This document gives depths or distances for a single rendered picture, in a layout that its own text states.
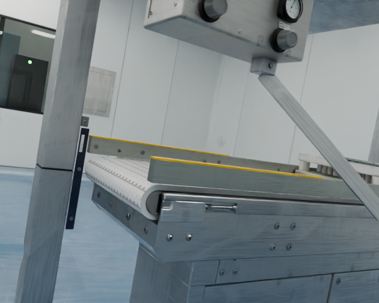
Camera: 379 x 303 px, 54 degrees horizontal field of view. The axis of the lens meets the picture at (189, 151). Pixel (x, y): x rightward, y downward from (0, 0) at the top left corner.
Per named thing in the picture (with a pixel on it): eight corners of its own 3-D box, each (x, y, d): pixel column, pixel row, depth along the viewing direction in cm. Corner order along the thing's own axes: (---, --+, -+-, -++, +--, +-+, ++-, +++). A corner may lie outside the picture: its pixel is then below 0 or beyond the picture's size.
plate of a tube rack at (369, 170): (382, 177, 81) (384, 168, 81) (296, 160, 102) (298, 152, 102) (437, 185, 95) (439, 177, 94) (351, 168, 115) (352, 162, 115)
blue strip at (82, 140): (65, 229, 72) (82, 127, 71) (64, 228, 73) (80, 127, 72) (73, 229, 73) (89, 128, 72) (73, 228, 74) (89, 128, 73)
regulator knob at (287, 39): (281, 47, 50) (287, 15, 50) (268, 49, 52) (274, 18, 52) (298, 54, 52) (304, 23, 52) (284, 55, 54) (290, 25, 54)
